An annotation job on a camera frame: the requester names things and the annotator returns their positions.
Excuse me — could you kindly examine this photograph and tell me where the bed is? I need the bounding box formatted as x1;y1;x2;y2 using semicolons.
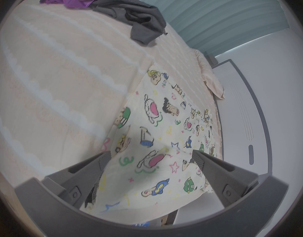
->
0;0;274;223

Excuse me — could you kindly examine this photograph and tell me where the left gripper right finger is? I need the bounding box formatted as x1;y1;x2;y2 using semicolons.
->
192;150;259;209

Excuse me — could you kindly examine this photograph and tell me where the pale pink pillow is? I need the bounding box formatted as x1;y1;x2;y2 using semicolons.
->
195;49;225;100

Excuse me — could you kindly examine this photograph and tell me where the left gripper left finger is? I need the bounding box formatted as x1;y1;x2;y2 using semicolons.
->
43;151;112;209

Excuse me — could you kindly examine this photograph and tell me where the white printed pyjama top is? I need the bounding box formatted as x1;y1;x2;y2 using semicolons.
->
84;69;222;213

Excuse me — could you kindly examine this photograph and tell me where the black garment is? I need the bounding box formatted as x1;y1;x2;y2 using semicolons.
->
91;0;167;45

